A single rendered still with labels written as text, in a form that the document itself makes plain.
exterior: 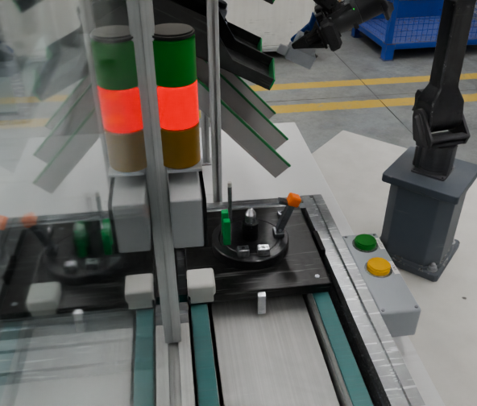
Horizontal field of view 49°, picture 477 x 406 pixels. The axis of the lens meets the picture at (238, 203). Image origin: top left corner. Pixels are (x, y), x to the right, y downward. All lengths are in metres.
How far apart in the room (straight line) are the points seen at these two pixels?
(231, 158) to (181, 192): 0.87
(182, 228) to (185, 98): 0.15
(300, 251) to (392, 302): 0.18
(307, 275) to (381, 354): 0.19
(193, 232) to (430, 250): 0.59
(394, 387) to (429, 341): 0.23
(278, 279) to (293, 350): 0.12
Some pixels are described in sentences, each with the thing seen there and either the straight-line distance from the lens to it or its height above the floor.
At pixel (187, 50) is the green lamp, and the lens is 0.58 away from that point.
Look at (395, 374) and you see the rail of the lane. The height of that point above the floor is 0.95.
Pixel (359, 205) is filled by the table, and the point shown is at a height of 0.86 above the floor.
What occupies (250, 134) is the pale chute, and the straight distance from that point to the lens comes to 1.09.
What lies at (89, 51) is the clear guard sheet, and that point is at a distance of 0.18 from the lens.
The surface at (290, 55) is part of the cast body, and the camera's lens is 1.23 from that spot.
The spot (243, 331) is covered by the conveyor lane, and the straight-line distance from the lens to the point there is 0.89.
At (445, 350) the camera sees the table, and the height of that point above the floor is 0.86.
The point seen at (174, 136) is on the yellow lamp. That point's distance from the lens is 0.61.
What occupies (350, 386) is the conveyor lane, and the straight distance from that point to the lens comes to 0.80.
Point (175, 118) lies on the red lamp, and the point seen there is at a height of 1.33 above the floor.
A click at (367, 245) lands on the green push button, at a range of 1.00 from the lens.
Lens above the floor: 1.57
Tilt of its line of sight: 33 degrees down
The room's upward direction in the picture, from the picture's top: straight up
